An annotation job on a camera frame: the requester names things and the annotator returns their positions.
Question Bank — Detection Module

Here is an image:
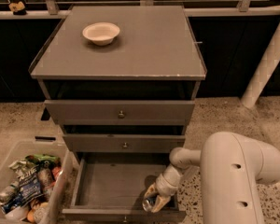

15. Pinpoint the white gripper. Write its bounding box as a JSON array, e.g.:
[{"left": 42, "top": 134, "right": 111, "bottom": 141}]
[{"left": 144, "top": 168, "right": 182, "bottom": 213}]

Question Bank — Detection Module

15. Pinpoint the blue silver redbull can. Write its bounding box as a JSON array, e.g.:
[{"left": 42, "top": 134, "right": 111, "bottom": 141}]
[{"left": 142, "top": 196, "right": 157, "bottom": 212}]

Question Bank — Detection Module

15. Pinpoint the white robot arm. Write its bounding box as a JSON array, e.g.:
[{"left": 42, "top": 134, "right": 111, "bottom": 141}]
[{"left": 142, "top": 132, "right": 280, "bottom": 224}]

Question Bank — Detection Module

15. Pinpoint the grey open bottom drawer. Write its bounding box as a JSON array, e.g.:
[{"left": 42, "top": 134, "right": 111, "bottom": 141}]
[{"left": 63, "top": 153, "right": 186, "bottom": 224}]

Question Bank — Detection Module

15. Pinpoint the grey middle drawer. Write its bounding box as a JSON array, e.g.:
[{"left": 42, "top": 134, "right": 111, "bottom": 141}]
[{"left": 63, "top": 134, "right": 185, "bottom": 153}]

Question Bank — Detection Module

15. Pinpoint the grey drawer cabinet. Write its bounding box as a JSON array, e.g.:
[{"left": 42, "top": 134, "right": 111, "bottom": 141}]
[{"left": 28, "top": 5, "right": 207, "bottom": 173}]

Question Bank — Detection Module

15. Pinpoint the grey top drawer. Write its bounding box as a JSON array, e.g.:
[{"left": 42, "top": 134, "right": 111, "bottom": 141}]
[{"left": 45, "top": 100, "right": 194, "bottom": 125}]

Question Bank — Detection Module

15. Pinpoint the green snack bag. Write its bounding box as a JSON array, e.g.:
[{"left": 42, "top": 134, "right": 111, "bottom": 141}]
[{"left": 25, "top": 154, "right": 61, "bottom": 169}]

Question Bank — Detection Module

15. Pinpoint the blue snack bag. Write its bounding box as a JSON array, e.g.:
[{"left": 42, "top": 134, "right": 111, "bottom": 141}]
[{"left": 20, "top": 168, "right": 42, "bottom": 206}]

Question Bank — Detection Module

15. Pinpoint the clear plastic storage bin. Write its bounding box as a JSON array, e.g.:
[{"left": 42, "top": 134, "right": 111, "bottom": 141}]
[{"left": 0, "top": 141, "right": 73, "bottom": 224}]

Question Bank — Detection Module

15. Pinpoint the white paper bowl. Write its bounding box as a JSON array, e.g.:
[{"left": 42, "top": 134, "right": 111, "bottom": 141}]
[{"left": 82, "top": 22, "right": 120, "bottom": 46}]

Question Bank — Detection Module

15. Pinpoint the small yellow black object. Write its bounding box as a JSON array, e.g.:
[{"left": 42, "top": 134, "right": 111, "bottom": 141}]
[{"left": 8, "top": 1, "right": 26, "bottom": 15}]

